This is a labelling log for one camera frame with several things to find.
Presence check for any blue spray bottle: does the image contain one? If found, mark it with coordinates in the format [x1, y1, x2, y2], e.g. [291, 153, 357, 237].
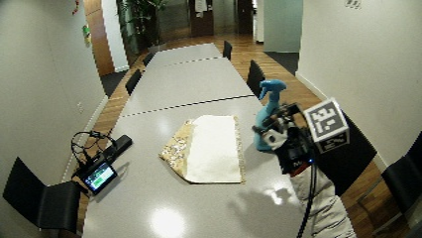
[253, 78, 287, 153]

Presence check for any black camera bar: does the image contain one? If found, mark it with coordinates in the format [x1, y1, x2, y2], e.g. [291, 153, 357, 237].
[101, 134, 134, 161]

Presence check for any white marker cube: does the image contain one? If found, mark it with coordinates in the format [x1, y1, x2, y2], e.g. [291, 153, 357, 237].
[302, 97, 351, 155]

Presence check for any folded beige floral cloth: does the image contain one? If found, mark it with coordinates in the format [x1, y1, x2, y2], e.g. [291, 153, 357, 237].
[158, 114, 246, 184]

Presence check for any small monitor with screen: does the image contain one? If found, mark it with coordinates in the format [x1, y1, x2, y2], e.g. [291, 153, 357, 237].
[76, 160, 118, 195]

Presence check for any black glove cable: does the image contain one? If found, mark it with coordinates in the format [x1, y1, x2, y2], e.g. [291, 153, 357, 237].
[295, 158, 319, 238]

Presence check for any green potted plant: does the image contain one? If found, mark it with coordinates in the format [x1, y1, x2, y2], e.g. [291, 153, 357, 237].
[117, 0, 169, 51]

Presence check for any wooden door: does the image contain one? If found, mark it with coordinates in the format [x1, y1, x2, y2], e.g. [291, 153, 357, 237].
[82, 0, 116, 77]

